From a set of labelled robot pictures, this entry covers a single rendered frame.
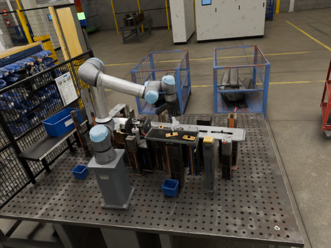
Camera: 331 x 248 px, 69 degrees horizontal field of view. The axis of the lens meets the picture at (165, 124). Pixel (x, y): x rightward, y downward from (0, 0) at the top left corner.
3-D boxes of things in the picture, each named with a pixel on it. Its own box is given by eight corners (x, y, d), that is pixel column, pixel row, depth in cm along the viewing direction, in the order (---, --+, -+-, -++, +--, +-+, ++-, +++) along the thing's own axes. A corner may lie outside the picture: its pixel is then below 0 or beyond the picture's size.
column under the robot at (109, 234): (146, 271, 205) (132, 220, 172) (113, 266, 212) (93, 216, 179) (154, 238, 231) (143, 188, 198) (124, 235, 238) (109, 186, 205)
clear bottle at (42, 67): (52, 78, 232) (45, 58, 222) (47, 81, 227) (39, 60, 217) (47, 78, 234) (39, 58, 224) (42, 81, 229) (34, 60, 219)
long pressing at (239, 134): (246, 128, 198) (246, 126, 198) (244, 143, 181) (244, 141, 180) (104, 117, 247) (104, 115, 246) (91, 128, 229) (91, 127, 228)
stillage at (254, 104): (214, 93, 504) (213, 47, 457) (254, 92, 488) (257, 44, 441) (214, 122, 403) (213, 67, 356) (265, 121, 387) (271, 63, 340)
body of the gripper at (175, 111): (181, 116, 160) (179, 100, 154) (168, 118, 160) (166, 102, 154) (179, 111, 167) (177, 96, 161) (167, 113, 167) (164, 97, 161)
